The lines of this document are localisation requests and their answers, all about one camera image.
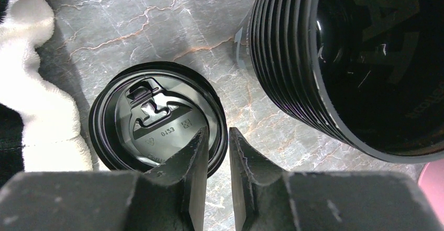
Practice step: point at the stack of black cups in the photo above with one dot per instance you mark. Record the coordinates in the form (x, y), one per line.
(368, 73)

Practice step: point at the pink straw holder cup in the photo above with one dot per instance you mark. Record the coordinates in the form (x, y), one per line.
(431, 183)

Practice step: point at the black white striped towel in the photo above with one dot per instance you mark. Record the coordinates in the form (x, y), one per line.
(40, 123)

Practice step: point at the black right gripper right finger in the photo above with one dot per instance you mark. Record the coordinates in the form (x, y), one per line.
(267, 197)

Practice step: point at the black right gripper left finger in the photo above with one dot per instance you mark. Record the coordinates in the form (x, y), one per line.
(171, 196)

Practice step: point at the stack of black lids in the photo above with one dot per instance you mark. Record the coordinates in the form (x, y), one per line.
(150, 111)

